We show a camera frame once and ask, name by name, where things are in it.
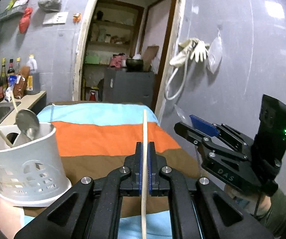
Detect white hose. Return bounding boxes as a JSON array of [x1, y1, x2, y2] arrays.
[[163, 54, 189, 101]]

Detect grey cabinet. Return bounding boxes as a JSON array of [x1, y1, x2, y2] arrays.
[[103, 68, 155, 107]]

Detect brown snack packet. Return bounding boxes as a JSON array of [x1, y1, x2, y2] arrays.
[[13, 66, 30, 99]]

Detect white plastic utensil caddy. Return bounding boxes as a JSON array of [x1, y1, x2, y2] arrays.
[[0, 122, 72, 207]]

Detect silver spoon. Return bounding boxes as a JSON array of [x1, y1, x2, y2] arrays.
[[10, 91, 40, 141]]

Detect striped towel cloth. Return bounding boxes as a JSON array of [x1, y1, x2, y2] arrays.
[[0, 101, 201, 239]]

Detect right hand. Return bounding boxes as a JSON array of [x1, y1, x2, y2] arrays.
[[224, 184, 271, 217]]

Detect rubber gloves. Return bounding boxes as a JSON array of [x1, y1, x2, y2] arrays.
[[169, 38, 210, 68]]

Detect orange wall hook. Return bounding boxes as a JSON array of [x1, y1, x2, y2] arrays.
[[72, 13, 81, 23]]

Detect large oil jug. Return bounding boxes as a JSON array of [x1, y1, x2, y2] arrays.
[[25, 55, 41, 95]]

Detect red plastic bag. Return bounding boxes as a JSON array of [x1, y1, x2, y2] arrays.
[[18, 7, 33, 33]]

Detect metal wall shelf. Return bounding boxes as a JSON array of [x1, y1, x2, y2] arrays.
[[0, 4, 27, 22]]

